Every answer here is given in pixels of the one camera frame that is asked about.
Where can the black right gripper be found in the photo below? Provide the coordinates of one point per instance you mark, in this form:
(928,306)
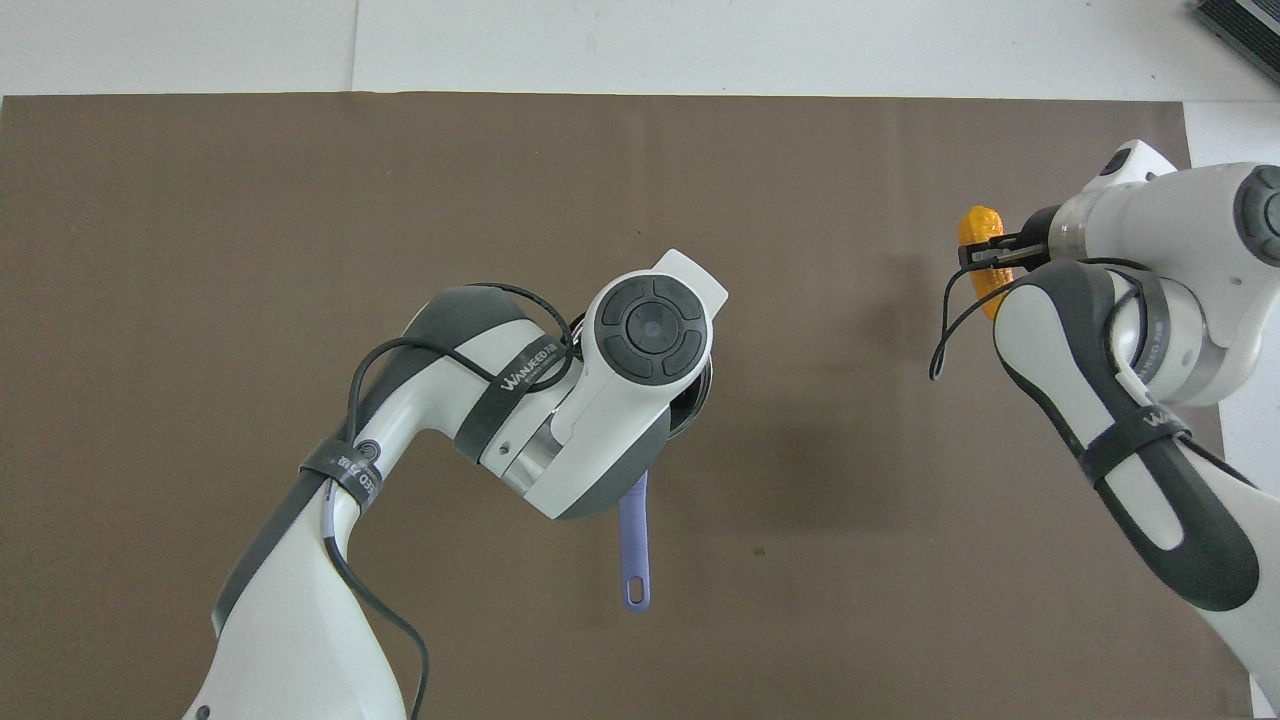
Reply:
(1042,235)

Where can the yellow corn cob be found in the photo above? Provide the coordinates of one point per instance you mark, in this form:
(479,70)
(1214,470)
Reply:
(978,225)

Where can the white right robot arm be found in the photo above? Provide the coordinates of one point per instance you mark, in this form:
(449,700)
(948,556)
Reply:
(1160,220)

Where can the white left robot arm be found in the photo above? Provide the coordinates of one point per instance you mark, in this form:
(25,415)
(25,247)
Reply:
(300,620)

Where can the brown table mat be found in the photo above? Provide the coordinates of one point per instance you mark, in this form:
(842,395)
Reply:
(800,200)

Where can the black ribbed device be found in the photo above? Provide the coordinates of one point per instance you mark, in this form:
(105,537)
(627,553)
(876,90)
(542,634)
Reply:
(1245,25)

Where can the dark blue saucepan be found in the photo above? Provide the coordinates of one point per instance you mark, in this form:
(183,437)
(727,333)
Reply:
(634,540)

